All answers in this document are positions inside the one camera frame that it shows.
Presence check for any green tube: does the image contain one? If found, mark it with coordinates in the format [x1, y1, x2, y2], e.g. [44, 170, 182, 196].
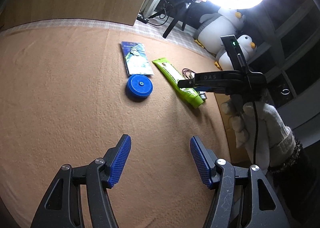
[152, 57, 206, 109]

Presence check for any small penguin plush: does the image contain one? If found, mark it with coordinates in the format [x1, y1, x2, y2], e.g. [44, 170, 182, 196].
[216, 34, 257, 71]

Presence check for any blue round container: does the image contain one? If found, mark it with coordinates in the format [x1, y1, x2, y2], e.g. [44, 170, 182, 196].
[125, 75, 153, 99]

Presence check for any right white gloved hand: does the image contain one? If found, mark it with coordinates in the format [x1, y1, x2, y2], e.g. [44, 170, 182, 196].
[221, 99, 296, 173]

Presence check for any blue blister pack card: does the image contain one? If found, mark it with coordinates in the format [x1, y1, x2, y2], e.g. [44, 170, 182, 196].
[120, 41, 153, 76]

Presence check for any large penguin plush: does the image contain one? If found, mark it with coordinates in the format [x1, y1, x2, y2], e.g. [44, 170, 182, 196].
[194, 7, 246, 55]

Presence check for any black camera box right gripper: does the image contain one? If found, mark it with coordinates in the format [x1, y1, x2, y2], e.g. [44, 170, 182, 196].
[220, 35, 249, 73]

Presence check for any black cable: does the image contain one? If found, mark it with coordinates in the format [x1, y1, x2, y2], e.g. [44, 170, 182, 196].
[252, 101, 259, 166]

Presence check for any black tripod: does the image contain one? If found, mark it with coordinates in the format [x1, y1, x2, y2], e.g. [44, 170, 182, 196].
[147, 0, 199, 38]

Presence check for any black power strip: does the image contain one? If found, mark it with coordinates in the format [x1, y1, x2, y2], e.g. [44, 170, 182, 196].
[137, 15, 149, 24]

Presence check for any patterned lighter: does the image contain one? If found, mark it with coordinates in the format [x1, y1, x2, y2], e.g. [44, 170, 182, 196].
[198, 91, 207, 100]

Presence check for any black beaded bracelet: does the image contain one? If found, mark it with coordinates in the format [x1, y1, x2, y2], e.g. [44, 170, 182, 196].
[268, 137, 304, 174]

